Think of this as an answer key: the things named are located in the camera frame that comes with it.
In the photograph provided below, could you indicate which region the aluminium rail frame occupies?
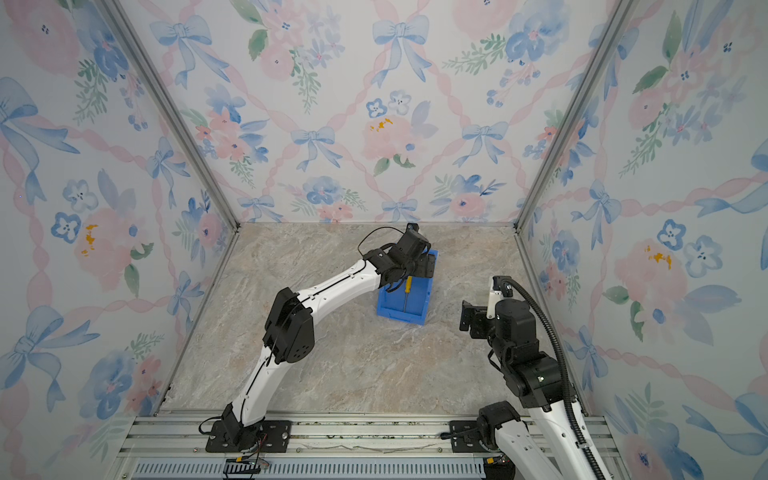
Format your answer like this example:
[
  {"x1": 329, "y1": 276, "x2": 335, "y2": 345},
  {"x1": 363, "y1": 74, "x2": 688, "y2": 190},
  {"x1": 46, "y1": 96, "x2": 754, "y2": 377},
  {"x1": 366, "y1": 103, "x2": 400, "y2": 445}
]
[{"x1": 107, "y1": 411, "x2": 630, "y2": 479}]

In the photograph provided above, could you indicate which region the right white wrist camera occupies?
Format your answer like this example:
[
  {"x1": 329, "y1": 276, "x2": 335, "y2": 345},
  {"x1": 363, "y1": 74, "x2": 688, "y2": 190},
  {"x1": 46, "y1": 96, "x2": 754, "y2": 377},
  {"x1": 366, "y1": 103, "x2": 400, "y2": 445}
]
[{"x1": 486, "y1": 276, "x2": 506, "y2": 320}]

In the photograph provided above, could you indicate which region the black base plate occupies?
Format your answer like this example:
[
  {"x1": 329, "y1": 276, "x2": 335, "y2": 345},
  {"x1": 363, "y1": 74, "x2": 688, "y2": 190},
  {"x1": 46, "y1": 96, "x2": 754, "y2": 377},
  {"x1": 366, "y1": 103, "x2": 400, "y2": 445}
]
[
  {"x1": 446, "y1": 420, "x2": 493, "y2": 454},
  {"x1": 205, "y1": 420, "x2": 293, "y2": 453}
]

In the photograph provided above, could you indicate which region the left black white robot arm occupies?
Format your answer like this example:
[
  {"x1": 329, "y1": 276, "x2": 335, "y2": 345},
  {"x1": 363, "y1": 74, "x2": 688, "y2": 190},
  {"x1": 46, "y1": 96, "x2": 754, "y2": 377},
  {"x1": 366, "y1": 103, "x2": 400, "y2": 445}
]
[{"x1": 205, "y1": 223, "x2": 436, "y2": 453}]

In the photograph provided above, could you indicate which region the yellow handled screwdriver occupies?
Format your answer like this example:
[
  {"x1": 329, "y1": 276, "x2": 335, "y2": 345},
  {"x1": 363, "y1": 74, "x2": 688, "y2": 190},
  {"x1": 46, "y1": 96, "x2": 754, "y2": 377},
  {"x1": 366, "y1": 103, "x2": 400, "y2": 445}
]
[{"x1": 402, "y1": 276, "x2": 413, "y2": 313}]

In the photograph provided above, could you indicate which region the aluminium corner post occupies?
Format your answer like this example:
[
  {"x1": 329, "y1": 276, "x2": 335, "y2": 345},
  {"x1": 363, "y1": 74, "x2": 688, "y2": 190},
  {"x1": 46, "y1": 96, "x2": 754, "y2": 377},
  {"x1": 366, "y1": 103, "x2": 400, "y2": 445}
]
[
  {"x1": 514, "y1": 0, "x2": 635, "y2": 236},
  {"x1": 96, "y1": 0, "x2": 240, "y2": 231}
]

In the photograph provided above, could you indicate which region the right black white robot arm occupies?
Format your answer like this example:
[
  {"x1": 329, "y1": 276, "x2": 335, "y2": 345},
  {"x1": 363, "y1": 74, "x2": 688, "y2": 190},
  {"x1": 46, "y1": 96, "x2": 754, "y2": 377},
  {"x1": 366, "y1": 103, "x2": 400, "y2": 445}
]
[{"x1": 459, "y1": 298, "x2": 611, "y2": 479}]

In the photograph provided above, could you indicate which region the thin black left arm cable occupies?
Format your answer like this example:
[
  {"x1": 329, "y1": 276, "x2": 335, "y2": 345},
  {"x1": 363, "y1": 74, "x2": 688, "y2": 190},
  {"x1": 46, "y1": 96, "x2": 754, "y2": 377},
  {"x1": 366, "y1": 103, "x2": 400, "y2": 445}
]
[{"x1": 356, "y1": 225, "x2": 409, "y2": 259}]

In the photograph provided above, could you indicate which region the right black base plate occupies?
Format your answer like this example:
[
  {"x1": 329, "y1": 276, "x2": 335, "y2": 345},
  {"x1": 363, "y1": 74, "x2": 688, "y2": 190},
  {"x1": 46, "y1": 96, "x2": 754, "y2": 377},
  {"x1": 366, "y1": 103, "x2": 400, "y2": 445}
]
[{"x1": 446, "y1": 420, "x2": 493, "y2": 454}]

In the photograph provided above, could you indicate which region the right aluminium corner post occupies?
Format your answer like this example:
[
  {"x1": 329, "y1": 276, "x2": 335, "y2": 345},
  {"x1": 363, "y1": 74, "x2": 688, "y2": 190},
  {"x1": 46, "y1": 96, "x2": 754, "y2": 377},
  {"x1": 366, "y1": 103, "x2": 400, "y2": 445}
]
[{"x1": 514, "y1": 0, "x2": 635, "y2": 236}]

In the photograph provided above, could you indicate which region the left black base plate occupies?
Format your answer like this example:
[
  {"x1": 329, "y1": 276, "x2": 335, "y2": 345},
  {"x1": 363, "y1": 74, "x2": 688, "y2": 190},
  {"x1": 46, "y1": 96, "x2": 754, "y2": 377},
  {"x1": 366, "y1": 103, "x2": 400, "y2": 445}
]
[{"x1": 205, "y1": 420, "x2": 293, "y2": 453}]

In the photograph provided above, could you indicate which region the blue plastic bin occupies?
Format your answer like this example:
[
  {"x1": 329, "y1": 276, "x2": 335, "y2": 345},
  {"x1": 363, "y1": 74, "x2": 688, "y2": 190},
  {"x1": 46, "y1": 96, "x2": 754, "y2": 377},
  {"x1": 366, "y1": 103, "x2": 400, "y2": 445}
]
[{"x1": 376, "y1": 250, "x2": 439, "y2": 326}]

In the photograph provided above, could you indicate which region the left aluminium corner post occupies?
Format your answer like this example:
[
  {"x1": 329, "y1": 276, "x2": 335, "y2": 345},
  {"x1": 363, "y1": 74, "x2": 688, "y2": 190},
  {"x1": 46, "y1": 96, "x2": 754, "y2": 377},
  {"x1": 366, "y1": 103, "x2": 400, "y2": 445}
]
[{"x1": 96, "y1": 0, "x2": 240, "y2": 231}]

